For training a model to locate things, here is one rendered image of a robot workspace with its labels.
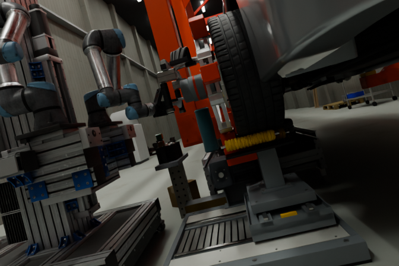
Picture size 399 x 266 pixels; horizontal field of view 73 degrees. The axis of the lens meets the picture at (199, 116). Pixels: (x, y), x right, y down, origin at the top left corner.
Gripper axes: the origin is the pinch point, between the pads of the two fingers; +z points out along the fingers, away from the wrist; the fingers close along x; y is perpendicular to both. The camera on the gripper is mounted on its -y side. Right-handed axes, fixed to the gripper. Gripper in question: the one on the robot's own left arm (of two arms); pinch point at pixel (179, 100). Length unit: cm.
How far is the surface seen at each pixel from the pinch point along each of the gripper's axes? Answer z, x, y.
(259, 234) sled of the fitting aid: -13, 50, 71
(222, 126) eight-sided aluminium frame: -5.1, 37.2, 21.8
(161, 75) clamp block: -25.1, 26.4, -10.3
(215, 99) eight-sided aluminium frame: -15, 47, 9
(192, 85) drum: -7.8, 25.9, -2.9
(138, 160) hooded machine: 224, -584, 74
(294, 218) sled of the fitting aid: -2, 62, 67
